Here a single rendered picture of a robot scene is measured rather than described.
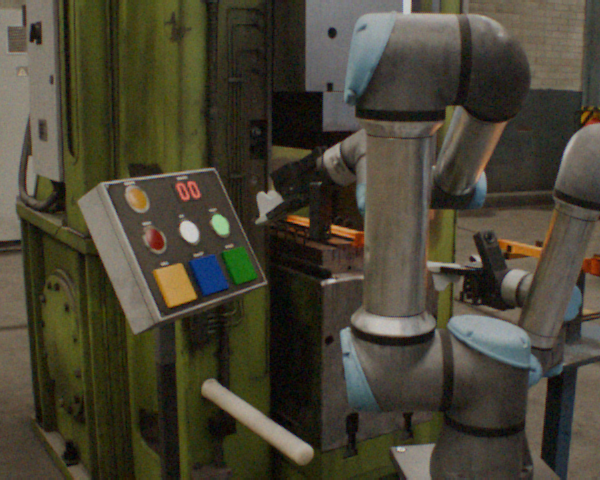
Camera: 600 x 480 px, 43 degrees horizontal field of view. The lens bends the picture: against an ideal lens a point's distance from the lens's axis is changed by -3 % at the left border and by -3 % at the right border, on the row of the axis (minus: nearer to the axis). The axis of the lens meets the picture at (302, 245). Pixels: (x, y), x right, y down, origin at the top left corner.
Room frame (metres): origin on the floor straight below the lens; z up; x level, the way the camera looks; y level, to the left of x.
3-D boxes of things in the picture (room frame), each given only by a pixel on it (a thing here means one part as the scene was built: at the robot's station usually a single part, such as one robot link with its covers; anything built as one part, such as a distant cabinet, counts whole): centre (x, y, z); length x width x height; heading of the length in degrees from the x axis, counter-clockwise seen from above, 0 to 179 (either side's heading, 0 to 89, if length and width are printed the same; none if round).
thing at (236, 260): (1.57, 0.13, 1.01); 0.07 x 0.05 x 0.07; 148
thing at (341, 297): (2.14, -0.06, 0.69); 0.56 x 0.38 x 0.45; 33
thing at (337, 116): (2.10, -0.02, 1.32); 0.42 x 0.20 x 0.10; 33
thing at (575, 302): (1.43, -0.48, 0.98); 0.11 x 0.08 x 0.09; 33
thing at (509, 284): (1.50, -0.44, 0.98); 0.08 x 0.05 x 0.08; 123
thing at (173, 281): (1.40, 0.24, 1.01); 0.07 x 0.05 x 0.07; 148
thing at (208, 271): (1.49, 0.19, 1.01); 0.07 x 0.05 x 0.07; 148
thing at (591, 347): (2.09, -0.76, 0.67); 0.40 x 0.30 x 0.02; 121
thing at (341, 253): (2.10, -0.02, 0.96); 0.42 x 0.20 x 0.09; 33
